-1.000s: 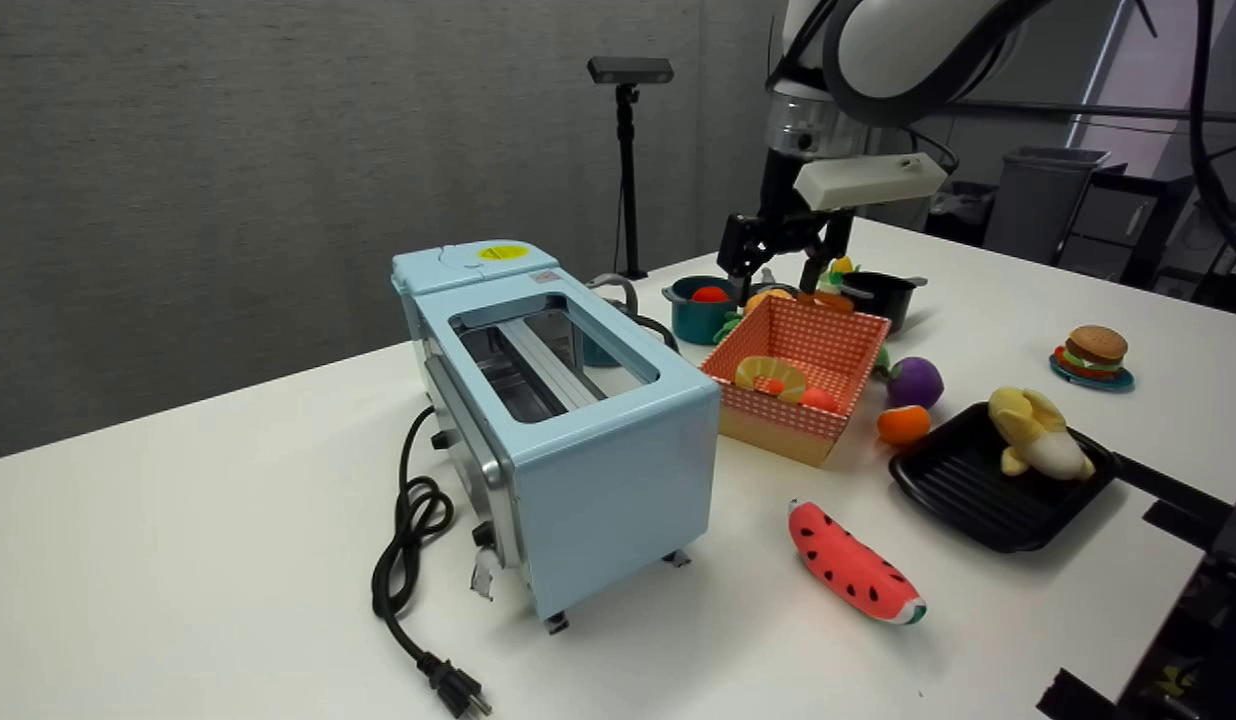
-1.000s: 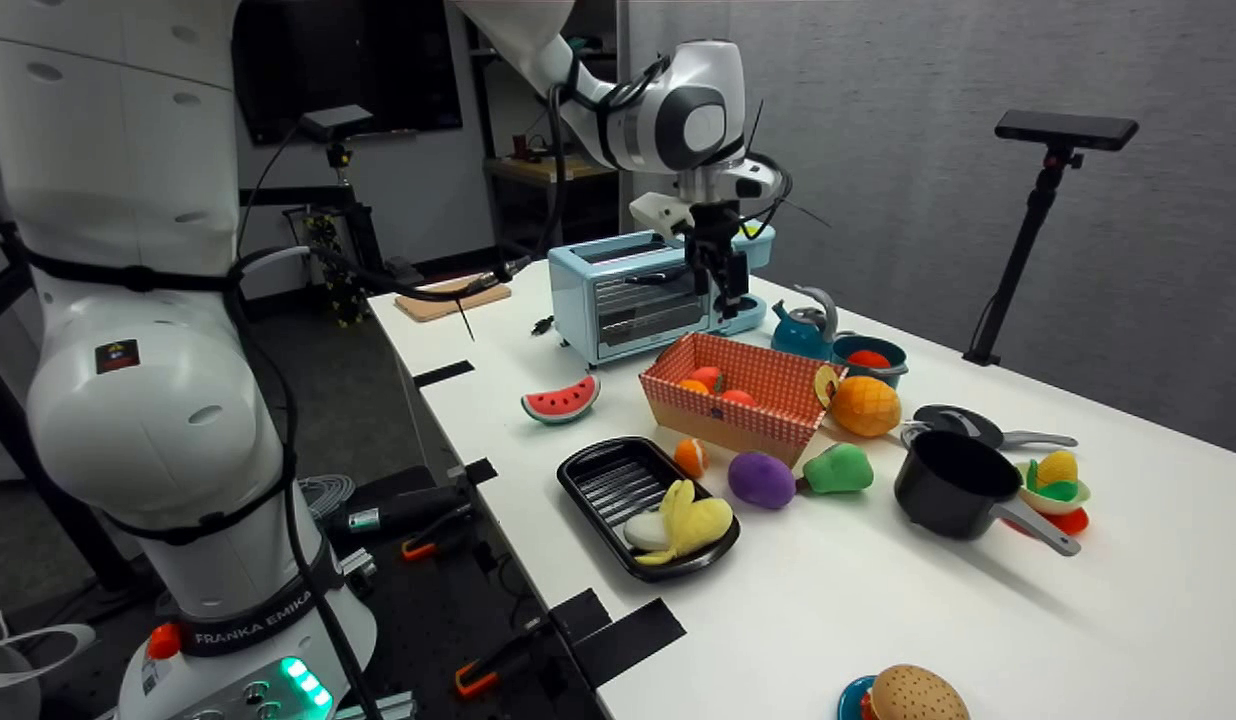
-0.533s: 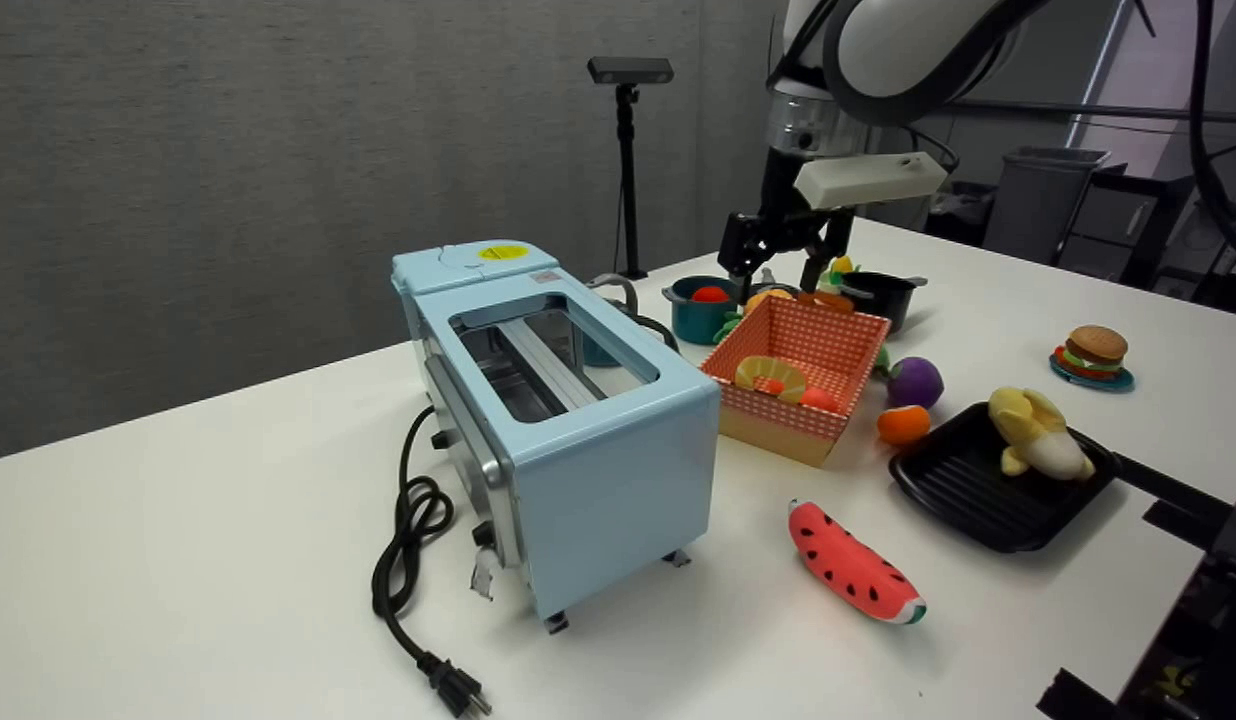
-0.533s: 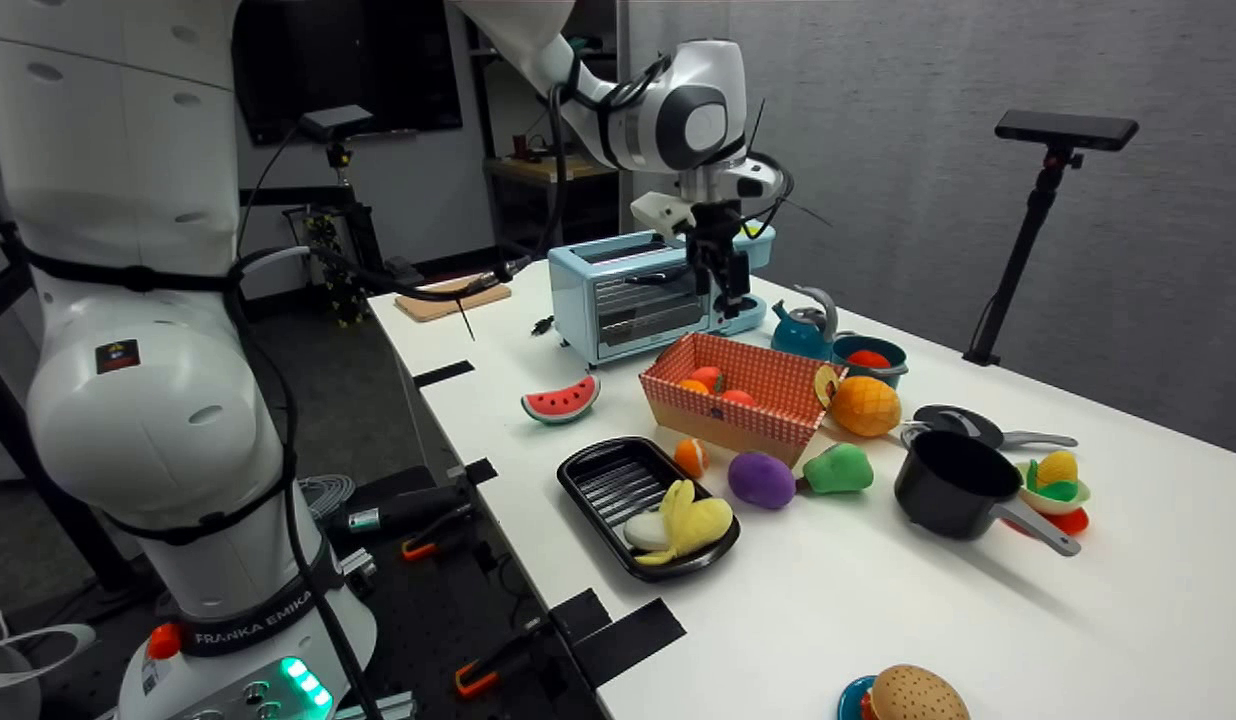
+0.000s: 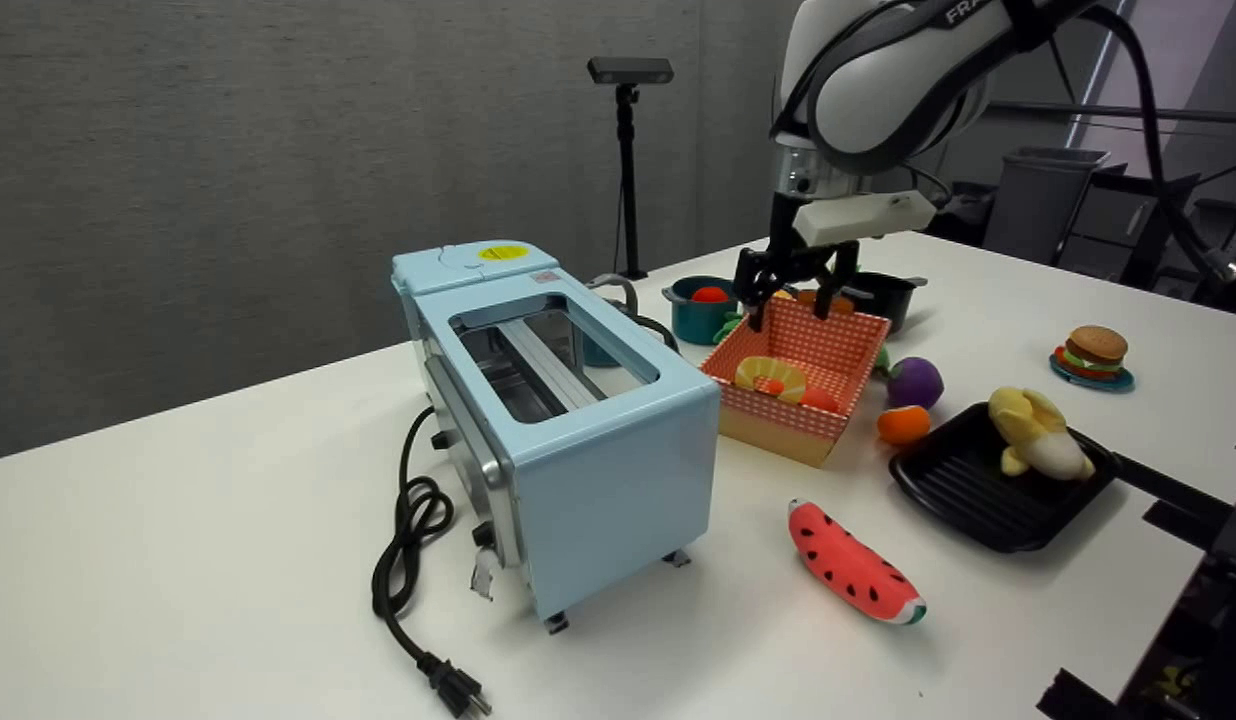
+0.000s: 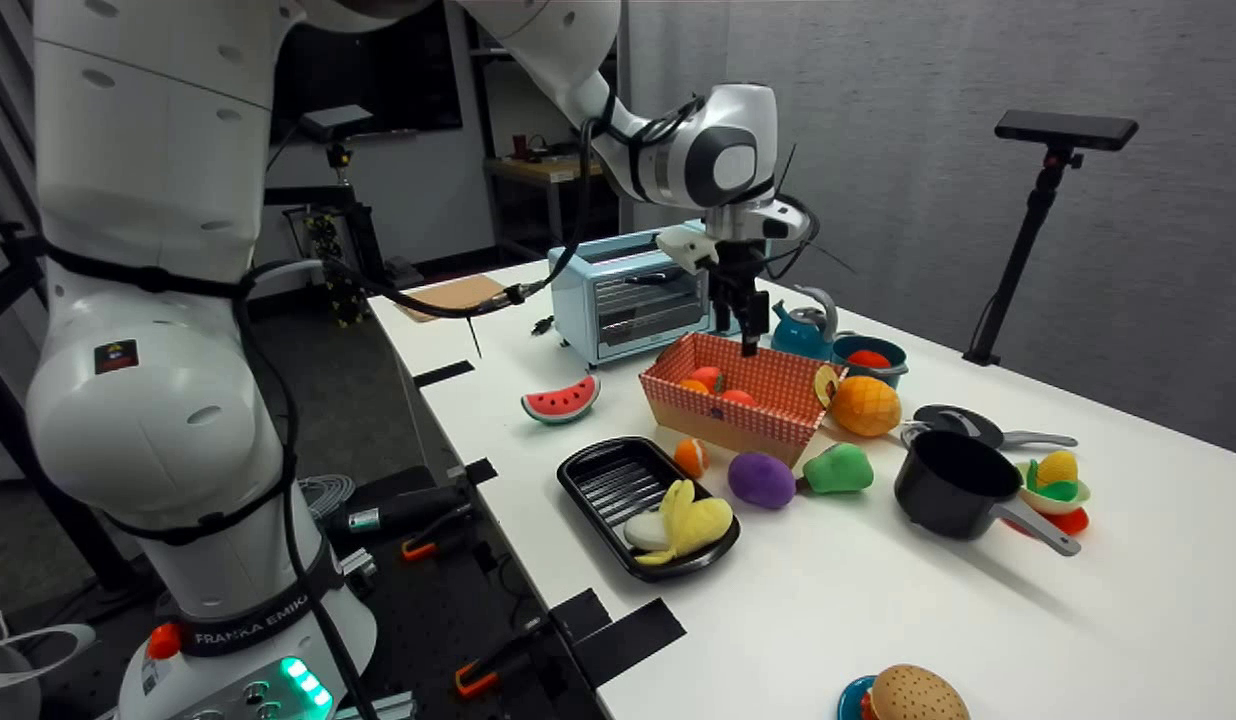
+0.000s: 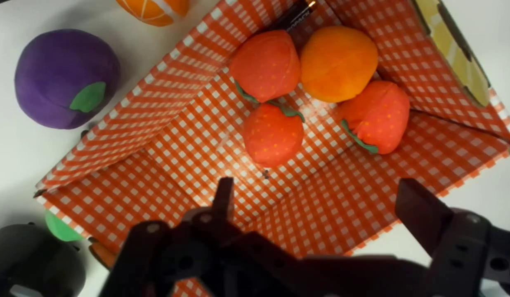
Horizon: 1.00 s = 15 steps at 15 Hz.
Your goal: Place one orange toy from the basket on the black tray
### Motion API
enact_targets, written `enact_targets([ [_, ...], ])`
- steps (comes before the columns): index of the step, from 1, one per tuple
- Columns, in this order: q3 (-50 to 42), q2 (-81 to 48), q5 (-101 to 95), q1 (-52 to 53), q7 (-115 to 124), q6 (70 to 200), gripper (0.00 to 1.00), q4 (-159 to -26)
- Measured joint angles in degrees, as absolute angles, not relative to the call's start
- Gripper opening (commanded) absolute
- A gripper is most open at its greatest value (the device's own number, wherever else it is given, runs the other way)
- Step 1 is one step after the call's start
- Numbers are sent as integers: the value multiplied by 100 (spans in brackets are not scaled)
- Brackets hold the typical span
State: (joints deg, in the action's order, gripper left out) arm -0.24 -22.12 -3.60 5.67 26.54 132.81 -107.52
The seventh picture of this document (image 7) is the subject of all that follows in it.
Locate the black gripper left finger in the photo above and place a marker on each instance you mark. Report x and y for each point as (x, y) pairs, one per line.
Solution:
(223, 199)

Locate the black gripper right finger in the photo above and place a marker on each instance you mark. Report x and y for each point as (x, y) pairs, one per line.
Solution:
(425, 212)

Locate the orange checkered basket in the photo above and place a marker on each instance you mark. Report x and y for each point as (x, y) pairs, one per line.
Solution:
(182, 143)

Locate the red toy tomato top-left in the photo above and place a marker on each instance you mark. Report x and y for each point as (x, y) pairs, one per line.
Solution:
(265, 67)

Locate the round orange plush toy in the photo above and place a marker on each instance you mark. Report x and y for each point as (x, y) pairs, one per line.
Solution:
(337, 64)

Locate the orange slice toy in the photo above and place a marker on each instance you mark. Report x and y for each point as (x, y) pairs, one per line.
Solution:
(149, 11)

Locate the black toy saucepan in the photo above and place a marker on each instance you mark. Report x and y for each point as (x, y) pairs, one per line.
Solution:
(29, 258)

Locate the red-orange plush strawberry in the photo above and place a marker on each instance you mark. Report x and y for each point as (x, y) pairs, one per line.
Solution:
(273, 136)
(378, 117)

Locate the green plush fruit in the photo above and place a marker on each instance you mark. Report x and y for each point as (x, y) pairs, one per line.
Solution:
(60, 229)

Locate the purple plush fruit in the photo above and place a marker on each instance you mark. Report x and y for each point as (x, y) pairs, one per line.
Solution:
(50, 77)

